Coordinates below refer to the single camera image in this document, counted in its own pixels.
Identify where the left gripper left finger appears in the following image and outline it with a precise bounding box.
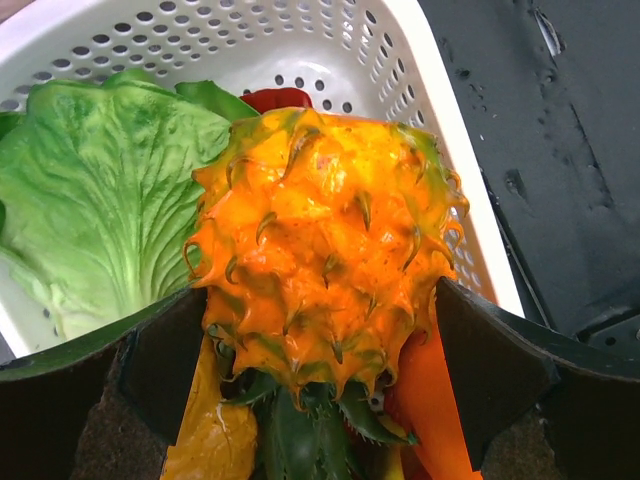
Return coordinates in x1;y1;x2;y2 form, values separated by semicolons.
1;288;206;479

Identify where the red toy pepper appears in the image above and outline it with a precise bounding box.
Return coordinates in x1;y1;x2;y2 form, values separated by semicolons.
240;87;313;114

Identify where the green toy lettuce leaf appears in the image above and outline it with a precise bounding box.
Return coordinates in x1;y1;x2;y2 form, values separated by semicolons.
1;70;252;340

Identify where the yellow orange toy pepper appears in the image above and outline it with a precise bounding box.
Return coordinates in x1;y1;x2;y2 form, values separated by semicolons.
161;337;257;480

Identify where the orange toy pineapple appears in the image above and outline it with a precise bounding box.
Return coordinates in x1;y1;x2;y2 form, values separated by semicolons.
185;107;469;479

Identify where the white perforated plastic basket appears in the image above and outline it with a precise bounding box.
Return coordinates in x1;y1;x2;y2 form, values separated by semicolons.
0;0;525;359

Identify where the orange toy pumpkin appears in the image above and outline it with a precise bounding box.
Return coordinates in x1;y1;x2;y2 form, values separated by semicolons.
391;328;482;479

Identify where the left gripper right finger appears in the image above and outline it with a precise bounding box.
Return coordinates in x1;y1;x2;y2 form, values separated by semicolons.
436;279;639;479

